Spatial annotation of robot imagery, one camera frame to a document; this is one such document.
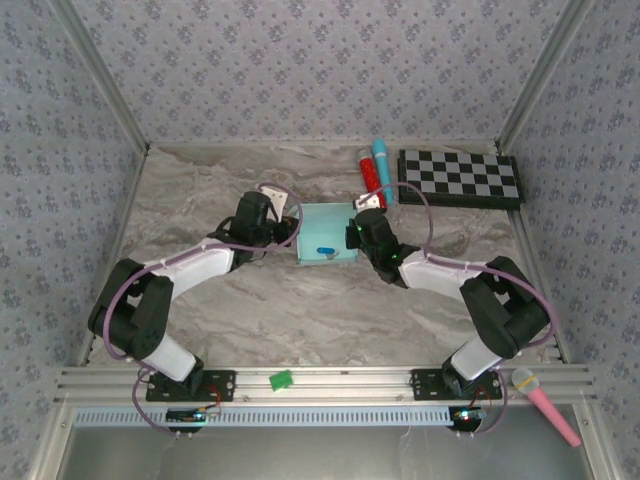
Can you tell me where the grey slotted cable duct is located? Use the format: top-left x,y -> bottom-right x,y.
73,405 -> 464,427

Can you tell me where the purple cable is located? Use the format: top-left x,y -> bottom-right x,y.
102,182 -> 304,439
367,182 -> 559,440

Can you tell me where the small circuit board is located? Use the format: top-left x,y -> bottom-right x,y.
166,407 -> 221,425
449,407 -> 489,426

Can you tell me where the light teal paper box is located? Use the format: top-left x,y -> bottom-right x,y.
294,202 -> 362,266

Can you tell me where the small green block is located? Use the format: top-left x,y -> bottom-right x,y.
268,368 -> 295,392

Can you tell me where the grey metal panel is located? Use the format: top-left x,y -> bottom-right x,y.
54,424 -> 601,480

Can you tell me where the wide aluminium frame rail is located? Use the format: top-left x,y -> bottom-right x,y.
52,364 -> 599,405

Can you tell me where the blue marker tube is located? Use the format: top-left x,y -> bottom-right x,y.
370,138 -> 396,201

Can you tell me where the pink toy microphone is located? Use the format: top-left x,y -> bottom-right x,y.
509,366 -> 584,448

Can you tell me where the aluminium side rail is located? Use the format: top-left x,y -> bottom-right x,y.
497,144 -> 569,364
77,144 -> 151,369

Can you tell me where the red glitter toy microphone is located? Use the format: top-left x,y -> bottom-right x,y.
356,148 -> 391,209

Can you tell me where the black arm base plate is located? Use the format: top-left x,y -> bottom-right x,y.
410,368 -> 503,403
145,368 -> 237,403

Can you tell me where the thin red black wire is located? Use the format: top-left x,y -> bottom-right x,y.
469,387 -> 494,419
202,383 -> 224,417

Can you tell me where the aluminium frame post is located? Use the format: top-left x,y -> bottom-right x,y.
49,0 -> 152,154
494,0 -> 596,151

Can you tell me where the black grey chessboard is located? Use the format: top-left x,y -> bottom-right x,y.
397,148 -> 525,211

